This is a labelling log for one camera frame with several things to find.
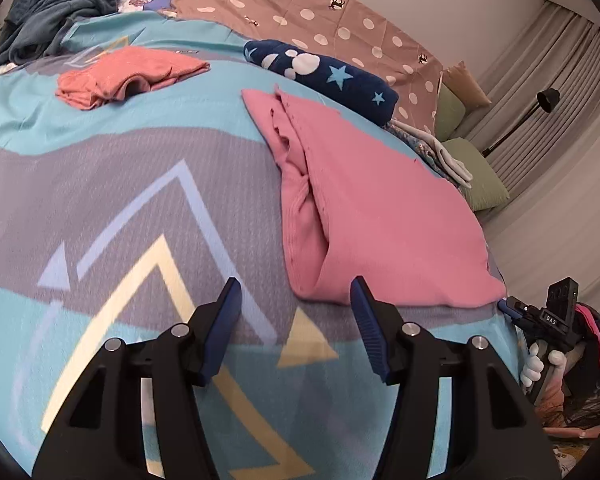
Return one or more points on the beige curtain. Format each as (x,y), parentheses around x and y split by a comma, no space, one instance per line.
(555,200)

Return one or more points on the pink polka dot sheet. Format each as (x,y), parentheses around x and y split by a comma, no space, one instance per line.
(300,10)

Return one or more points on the white floral cloth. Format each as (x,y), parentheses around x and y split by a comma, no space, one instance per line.
(132,4)

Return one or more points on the green pillow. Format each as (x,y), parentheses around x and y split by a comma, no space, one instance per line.
(450,112)
(480,177)

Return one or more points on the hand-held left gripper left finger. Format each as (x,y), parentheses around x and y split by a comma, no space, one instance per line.
(225,320)

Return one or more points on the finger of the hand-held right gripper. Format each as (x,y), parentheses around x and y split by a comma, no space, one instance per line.
(509,310)
(519,304)

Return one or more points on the person's right hand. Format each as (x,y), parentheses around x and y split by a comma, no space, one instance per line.
(532,370)

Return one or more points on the tan pillow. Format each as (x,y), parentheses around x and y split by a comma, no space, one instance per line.
(465,85)

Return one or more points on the coral folded garment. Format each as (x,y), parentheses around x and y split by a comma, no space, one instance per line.
(125,75)

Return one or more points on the blue and grey patterned bedspread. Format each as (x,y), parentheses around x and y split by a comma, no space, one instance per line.
(105,200)

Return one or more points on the navy star print blanket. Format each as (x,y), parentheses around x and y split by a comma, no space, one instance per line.
(325,77)

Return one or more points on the dark cloth with pink trim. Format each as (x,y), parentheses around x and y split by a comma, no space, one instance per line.
(592,330)

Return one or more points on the teal blue blanket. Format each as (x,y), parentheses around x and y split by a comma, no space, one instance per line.
(50,15)

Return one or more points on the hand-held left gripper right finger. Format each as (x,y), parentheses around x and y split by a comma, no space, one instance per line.
(367,325)

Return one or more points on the pink sweater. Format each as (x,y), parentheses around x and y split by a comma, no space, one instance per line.
(380,210)

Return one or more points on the black floor lamp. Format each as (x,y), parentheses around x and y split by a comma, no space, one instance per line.
(547,99)

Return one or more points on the cream folded garment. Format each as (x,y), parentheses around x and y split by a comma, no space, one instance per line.
(445,157)

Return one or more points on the grey patterned cloth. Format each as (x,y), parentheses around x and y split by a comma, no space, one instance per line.
(422,152)

